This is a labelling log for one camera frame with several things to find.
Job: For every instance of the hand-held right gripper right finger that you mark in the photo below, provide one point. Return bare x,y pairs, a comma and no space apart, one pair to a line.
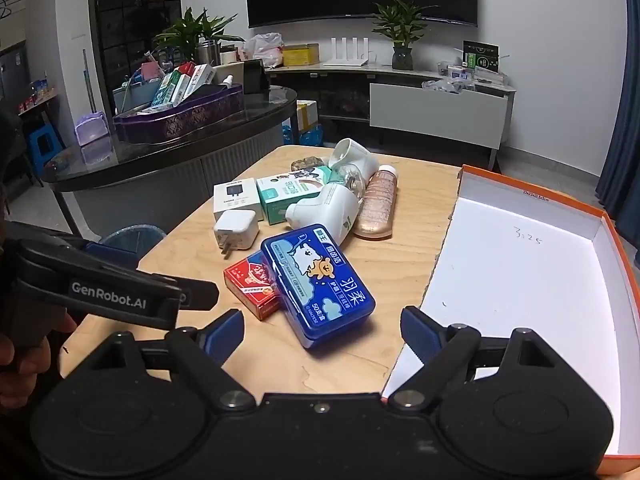
417,334

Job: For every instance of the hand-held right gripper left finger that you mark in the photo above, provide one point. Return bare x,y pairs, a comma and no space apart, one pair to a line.
227,334

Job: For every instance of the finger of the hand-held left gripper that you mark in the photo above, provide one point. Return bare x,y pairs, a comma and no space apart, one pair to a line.
112,255
200,295

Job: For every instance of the red playing card box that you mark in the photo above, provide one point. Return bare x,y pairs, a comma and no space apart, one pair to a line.
247,280

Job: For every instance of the white power adapter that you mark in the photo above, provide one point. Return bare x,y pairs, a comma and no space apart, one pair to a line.
235,230

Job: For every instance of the blue tin box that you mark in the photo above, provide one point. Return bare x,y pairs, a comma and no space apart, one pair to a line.
315,285

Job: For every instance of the white charger box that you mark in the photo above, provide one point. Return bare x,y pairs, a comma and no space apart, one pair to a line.
235,197

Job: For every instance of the orange white cardboard box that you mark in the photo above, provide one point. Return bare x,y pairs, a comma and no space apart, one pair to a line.
515,280

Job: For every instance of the green white bandage box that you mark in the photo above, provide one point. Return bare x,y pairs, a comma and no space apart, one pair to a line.
275,200

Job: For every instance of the rose gold bottle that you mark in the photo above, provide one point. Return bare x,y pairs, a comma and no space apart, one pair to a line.
377,205

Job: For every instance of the white plastic bottle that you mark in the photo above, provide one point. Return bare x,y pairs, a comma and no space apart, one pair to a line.
330,210

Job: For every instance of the white funnel-shaped plastic device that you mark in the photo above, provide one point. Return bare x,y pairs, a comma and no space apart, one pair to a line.
357,157

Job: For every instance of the person's left hand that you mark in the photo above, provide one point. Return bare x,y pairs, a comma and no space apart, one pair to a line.
25,370

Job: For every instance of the blue trash bin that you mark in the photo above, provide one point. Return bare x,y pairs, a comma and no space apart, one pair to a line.
130,237

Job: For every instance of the dark glass coffee table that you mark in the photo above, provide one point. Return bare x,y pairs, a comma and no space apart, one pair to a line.
165,152

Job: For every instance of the purple dustpan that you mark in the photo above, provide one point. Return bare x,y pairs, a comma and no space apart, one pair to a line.
92,130

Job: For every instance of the blue plastic stool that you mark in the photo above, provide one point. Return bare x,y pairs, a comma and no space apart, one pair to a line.
42,145

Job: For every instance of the purple patterned tray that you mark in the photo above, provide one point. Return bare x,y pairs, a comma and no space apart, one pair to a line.
190,117

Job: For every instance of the shelf of small packets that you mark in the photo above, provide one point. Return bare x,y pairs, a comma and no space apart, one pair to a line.
37,95

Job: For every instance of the green white medicine box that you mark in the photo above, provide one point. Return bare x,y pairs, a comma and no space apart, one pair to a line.
172,87

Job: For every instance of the pink box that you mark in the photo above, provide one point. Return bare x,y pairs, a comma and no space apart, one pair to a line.
155,72

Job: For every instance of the blue plastic bag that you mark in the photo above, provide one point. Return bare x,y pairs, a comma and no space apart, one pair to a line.
305,136

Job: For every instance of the white red medicine box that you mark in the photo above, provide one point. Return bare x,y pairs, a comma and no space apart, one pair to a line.
200,77

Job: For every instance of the white yellow cardboard box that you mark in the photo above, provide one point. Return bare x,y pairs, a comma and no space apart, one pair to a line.
306,115

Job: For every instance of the cream paper box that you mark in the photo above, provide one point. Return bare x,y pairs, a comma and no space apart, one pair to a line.
227,72

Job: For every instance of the steel tumbler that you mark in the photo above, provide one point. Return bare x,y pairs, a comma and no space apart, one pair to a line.
207,53

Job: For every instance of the white television cabinet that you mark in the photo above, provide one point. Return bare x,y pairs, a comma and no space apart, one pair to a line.
435,110

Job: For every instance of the black stand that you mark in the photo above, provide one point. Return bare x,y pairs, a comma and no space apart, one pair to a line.
253,76

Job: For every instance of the black lattice cabinet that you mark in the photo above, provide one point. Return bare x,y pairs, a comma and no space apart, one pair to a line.
130,25

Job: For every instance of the white tape roll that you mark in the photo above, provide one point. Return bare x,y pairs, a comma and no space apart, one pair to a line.
228,55

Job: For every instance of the green leafy plant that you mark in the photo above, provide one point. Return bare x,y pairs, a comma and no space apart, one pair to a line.
192,30

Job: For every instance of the white red plastic bag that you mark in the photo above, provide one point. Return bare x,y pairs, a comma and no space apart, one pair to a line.
265,47

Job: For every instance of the pile of clear plastic packets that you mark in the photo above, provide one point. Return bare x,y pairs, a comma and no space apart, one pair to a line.
450,80

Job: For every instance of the blue curtain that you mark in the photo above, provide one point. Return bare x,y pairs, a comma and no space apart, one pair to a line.
620,160

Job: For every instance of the potted plant in dark vase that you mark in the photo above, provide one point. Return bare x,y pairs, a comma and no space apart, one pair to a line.
401,57

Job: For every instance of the white router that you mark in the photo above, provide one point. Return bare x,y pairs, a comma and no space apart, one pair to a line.
350,60

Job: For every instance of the black green box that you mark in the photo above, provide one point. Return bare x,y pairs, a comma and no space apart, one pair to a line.
480,55

